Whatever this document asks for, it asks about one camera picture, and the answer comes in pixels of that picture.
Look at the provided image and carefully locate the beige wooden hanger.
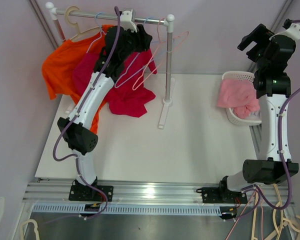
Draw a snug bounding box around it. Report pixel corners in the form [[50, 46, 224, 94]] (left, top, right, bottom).
[[64, 5, 101, 42]]

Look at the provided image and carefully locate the white slotted cable duct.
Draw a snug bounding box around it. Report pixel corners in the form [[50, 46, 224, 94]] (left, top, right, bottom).
[[32, 203, 235, 216]]

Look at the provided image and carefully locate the white metal clothes rack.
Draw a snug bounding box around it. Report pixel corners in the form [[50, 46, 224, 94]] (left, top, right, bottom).
[[45, 2, 175, 129]]

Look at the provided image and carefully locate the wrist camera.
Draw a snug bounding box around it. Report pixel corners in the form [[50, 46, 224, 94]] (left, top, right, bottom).
[[269, 18, 300, 42], [120, 8, 138, 33]]

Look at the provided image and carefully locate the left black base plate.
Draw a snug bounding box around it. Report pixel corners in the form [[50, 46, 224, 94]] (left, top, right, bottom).
[[68, 184, 114, 202]]

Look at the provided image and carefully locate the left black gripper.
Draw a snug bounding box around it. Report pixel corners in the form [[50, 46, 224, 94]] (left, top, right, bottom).
[[119, 25, 153, 62]]

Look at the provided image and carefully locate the pink t shirt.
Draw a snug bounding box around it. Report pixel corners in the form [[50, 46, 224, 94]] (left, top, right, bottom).
[[216, 79, 260, 119]]

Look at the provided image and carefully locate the beige hanger bottom left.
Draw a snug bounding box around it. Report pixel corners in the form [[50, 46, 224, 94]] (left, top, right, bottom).
[[19, 218, 41, 240]]

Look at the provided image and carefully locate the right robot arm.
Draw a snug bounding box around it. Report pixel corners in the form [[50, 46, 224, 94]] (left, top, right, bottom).
[[217, 21, 300, 206]]

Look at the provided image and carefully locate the pink wire hanger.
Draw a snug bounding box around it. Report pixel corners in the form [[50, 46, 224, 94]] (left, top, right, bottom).
[[132, 14, 189, 91]]

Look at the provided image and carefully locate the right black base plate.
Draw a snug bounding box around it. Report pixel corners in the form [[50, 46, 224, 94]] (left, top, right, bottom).
[[196, 187, 248, 204]]

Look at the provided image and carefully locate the lavender wire hanger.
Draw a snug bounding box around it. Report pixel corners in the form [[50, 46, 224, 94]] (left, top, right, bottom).
[[86, 12, 106, 53]]

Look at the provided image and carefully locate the aluminium mounting rail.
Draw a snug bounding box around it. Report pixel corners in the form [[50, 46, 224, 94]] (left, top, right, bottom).
[[23, 178, 291, 208]]

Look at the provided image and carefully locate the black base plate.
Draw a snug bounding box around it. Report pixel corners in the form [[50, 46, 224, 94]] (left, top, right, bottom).
[[68, 184, 114, 202], [196, 187, 248, 204]]

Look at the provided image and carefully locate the white plastic laundry basket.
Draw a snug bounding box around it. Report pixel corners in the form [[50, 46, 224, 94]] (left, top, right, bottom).
[[221, 70, 263, 126]]

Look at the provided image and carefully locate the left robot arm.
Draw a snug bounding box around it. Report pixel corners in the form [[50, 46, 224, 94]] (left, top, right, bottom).
[[56, 24, 153, 201]]

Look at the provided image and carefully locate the beige hangers pile right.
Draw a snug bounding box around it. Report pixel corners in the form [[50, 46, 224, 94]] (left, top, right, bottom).
[[250, 184, 300, 240]]

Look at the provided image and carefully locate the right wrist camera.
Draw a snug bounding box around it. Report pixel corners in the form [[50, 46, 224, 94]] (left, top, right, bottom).
[[269, 18, 300, 42]]

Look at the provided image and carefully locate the orange t shirt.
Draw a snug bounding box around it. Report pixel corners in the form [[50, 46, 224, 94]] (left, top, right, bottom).
[[41, 24, 116, 135]]

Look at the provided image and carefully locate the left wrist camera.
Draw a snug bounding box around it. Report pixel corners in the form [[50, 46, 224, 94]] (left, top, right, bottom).
[[120, 8, 138, 33]]

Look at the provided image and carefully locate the crimson t shirt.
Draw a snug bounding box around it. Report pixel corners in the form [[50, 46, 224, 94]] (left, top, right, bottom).
[[72, 49, 156, 118]]

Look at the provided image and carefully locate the blue wire hanger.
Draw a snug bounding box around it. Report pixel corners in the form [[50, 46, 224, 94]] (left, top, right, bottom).
[[114, 17, 176, 89]]

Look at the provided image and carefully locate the white t shirt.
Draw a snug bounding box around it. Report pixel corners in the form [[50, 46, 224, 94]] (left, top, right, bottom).
[[248, 110, 261, 121]]

